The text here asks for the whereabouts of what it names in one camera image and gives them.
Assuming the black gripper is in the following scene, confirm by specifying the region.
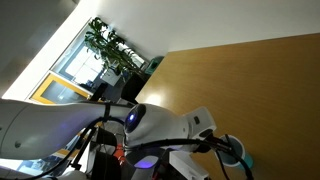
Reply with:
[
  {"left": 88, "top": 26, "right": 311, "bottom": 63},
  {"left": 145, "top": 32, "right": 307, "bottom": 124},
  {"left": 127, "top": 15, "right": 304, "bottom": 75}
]
[{"left": 196, "top": 129, "right": 231, "bottom": 153}]

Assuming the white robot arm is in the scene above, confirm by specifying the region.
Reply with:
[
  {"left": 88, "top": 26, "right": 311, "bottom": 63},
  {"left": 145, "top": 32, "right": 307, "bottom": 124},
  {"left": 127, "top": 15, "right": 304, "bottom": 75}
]
[{"left": 0, "top": 99, "right": 217, "bottom": 160}]

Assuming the blue plastic cup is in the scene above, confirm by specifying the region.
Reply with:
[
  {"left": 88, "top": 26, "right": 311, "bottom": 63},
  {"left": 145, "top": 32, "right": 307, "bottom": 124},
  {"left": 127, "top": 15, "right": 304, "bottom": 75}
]
[{"left": 216, "top": 135, "right": 253, "bottom": 169}]

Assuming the black tripod stand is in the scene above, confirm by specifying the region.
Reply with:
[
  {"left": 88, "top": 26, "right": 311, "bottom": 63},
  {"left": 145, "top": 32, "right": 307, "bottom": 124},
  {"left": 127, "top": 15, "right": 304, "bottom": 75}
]
[{"left": 68, "top": 126, "right": 118, "bottom": 180}]

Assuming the green potted plant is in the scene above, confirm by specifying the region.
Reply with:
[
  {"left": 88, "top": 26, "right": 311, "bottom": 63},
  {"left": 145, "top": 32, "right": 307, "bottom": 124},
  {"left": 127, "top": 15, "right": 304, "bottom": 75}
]
[{"left": 84, "top": 17, "right": 146, "bottom": 80}]

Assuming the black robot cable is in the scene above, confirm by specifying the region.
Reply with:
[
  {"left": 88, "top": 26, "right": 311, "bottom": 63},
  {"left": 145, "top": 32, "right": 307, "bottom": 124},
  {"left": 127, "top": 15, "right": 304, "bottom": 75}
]
[{"left": 19, "top": 103, "right": 255, "bottom": 180}]

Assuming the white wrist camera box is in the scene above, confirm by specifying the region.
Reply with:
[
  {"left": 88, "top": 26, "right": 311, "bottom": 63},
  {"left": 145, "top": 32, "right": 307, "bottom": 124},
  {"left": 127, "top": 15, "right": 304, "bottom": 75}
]
[{"left": 169, "top": 151, "right": 209, "bottom": 180}]

